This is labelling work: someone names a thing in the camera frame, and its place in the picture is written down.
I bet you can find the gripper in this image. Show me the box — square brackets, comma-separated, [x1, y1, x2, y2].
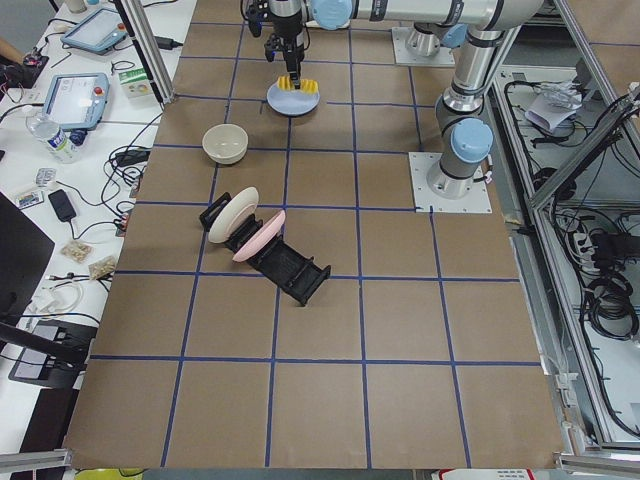
[269, 0, 304, 89]

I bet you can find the blue plate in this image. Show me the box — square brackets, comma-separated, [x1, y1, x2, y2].
[267, 83, 320, 117]

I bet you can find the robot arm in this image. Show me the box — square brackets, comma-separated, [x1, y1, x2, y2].
[435, 27, 520, 182]
[246, 1, 542, 99]

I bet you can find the cream plate in rack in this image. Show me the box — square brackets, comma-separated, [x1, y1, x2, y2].
[208, 186, 259, 243]

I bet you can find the pink plate in rack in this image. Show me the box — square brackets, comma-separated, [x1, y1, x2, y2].
[232, 210, 286, 262]

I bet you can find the cream bowl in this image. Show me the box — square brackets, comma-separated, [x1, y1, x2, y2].
[202, 124, 249, 165]

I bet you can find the green white box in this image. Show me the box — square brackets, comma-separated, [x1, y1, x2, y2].
[118, 68, 153, 98]

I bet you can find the black dish rack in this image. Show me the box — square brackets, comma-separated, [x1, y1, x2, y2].
[199, 199, 331, 306]

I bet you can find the far teach pendant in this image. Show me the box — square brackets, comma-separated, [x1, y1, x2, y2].
[61, 8, 127, 55]

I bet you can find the teach pendant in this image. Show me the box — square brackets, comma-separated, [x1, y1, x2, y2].
[61, 8, 127, 55]
[43, 73, 110, 131]

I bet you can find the near teach pendant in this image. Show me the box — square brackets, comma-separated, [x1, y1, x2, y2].
[43, 73, 110, 131]

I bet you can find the plastic water bottle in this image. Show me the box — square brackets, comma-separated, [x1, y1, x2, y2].
[25, 110, 77, 164]

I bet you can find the crumpled paper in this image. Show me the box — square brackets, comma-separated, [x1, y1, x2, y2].
[524, 81, 583, 132]

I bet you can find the black power adapter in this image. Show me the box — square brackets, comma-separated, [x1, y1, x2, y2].
[48, 189, 77, 222]

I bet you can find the black monitor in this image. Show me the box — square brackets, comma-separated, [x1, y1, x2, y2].
[0, 194, 55, 325]

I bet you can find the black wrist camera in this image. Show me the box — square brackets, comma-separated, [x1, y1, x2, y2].
[240, 0, 271, 38]

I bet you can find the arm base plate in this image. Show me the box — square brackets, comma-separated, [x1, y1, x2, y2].
[391, 27, 455, 68]
[408, 152, 492, 214]

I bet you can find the aluminium frame post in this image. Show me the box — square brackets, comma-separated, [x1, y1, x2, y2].
[114, 0, 175, 105]

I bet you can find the black cable bundle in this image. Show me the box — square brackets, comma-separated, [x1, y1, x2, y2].
[579, 274, 639, 341]

